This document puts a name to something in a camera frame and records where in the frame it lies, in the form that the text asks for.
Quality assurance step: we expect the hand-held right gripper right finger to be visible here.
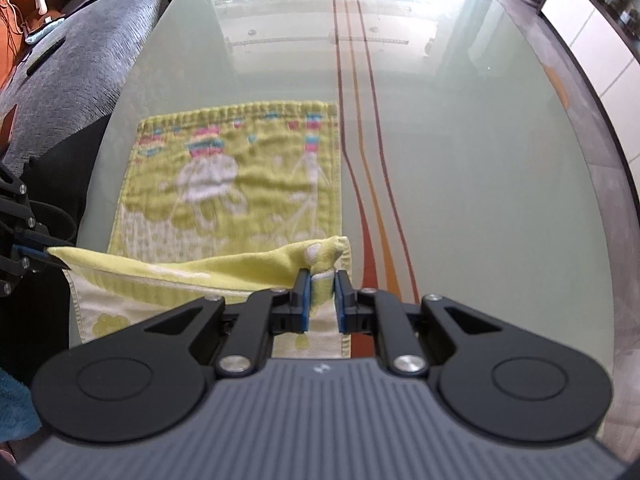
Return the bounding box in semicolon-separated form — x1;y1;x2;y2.
334;270;503;378

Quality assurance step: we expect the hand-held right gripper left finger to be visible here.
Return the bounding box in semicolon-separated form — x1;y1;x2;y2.
145;269;313;378

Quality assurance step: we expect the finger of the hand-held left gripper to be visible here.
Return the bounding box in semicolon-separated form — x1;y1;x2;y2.
0;160;53;253
0;247;71;303

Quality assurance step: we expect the yellow green printed towel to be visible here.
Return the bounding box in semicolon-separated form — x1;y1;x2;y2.
47;100;353;358

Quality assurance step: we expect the dark cloth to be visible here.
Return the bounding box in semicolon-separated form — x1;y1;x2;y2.
0;115;111;386

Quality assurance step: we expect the person's teal sweater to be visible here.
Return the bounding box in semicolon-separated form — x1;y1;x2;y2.
0;369;43;443

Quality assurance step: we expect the grey fabric sofa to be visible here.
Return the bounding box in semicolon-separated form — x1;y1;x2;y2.
0;0;173;241

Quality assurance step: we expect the orange cushion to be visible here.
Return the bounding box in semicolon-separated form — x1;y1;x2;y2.
0;0;68;88

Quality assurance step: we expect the light blue cloth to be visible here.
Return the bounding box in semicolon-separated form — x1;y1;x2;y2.
25;17;67;44

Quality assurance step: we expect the white low cabinet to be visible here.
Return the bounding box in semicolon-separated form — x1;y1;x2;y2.
539;0;640;173

